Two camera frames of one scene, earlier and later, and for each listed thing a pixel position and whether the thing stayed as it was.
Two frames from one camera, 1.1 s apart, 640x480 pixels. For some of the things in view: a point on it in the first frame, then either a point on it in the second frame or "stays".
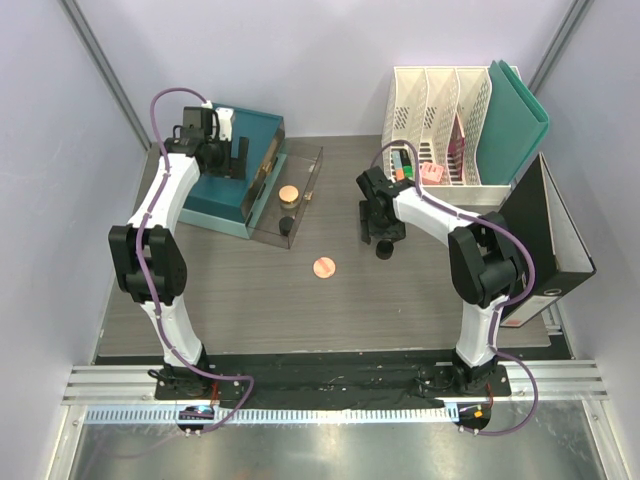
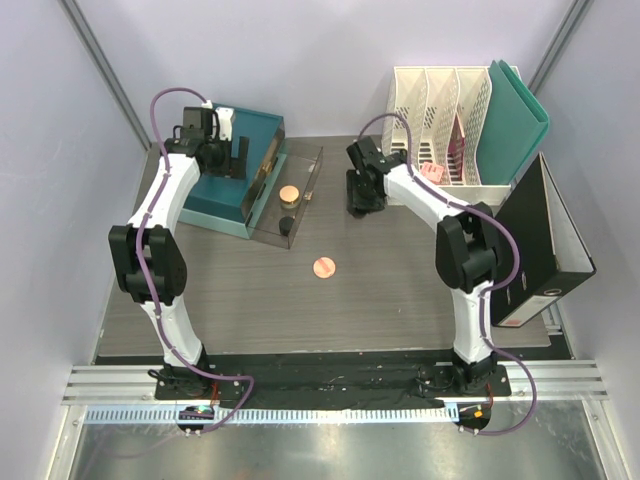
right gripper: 369,230 → 354,201
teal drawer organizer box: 235,206 stays
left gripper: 235,168 stays
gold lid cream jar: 288,196 stays
